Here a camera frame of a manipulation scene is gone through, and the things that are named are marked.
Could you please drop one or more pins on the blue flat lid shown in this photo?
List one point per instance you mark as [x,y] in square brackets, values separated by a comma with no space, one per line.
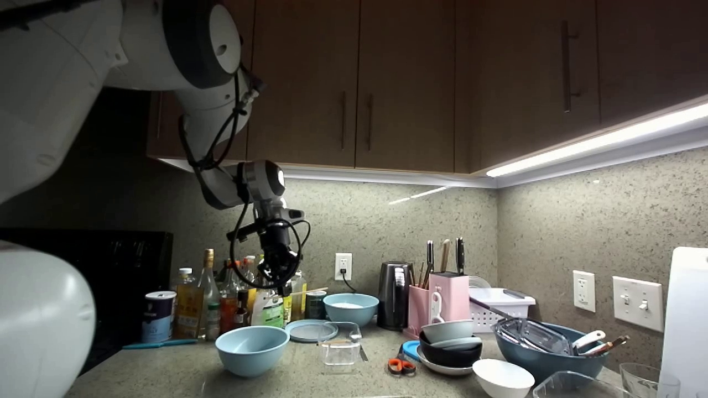
[410,348]

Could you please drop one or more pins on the red label sauce bottle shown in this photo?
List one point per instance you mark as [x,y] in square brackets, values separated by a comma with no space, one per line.
[230,307]

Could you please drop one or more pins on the pink utensil holder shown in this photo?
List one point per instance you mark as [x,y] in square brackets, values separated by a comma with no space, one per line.
[417,309]

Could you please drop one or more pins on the clear plastic container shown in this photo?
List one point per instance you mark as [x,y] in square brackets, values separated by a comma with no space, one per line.
[576,385]

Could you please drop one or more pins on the black bowl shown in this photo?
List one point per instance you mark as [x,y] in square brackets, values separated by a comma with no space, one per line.
[451,353]

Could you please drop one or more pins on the pink knife block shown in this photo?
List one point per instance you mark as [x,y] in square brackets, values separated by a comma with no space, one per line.
[451,294]

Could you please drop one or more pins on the white plastic basket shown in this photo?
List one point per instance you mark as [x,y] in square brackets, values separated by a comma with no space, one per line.
[506,300]

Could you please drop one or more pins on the small dark jar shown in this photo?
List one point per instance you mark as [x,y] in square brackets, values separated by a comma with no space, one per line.
[314,302]

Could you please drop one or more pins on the light blue bowl white inside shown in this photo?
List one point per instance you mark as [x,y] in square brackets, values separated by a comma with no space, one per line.
[350,307]

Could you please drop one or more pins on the brown wooden upper cabinets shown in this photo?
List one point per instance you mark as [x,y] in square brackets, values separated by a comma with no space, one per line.
[413,73]

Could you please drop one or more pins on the large dark blue bowl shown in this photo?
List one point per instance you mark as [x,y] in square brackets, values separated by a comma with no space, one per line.
[545,361]

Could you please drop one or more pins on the white wall outlet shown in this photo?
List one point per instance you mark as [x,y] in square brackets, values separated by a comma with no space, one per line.
[344,264]

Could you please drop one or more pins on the metal whisk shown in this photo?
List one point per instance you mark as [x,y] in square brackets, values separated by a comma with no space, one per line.
[531,333]

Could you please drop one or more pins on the under cabinet light strip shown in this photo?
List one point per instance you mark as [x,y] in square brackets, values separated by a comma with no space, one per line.
[604,140]

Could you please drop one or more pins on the pale oil bottle white cap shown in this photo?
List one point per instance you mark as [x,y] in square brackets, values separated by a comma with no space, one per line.
[187,302]

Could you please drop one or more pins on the blue round plate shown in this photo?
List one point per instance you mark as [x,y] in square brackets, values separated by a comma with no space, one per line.
[311,329]

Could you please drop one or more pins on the yellow cap oil bottle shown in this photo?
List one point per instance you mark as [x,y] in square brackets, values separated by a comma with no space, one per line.
[296,297]

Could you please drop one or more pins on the light blue ceramic bowl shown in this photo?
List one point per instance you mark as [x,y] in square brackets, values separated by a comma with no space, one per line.
[250,351]

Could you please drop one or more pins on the grey blue bowl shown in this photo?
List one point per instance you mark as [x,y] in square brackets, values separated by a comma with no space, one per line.
[445,332]

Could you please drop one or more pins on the wide white switch plate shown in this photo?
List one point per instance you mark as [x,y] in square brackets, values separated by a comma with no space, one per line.
[638,300]

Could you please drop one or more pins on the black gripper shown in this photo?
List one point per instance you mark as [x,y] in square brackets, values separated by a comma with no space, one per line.
[277,245]

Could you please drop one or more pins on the tall gold cap bottle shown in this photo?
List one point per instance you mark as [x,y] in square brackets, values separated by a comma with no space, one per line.
[208,299]

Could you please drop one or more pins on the narrow white switch plate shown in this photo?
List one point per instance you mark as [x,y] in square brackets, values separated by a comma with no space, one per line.
[585,289]

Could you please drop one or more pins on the clear glass bowl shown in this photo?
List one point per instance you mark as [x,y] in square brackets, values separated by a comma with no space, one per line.
[340,353]

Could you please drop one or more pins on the white cutting board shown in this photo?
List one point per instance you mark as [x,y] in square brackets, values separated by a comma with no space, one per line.
[687,323]

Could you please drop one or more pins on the small white bowl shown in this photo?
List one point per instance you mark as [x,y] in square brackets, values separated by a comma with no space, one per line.
[502,377]

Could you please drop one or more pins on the black appliance panel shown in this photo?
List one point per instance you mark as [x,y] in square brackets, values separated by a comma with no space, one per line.
[125,279]

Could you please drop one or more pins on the white blue cylinder container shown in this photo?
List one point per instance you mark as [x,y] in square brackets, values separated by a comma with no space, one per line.
[158,319]

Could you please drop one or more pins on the green label bottle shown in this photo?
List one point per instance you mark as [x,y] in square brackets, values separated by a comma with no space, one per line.
[271,309]

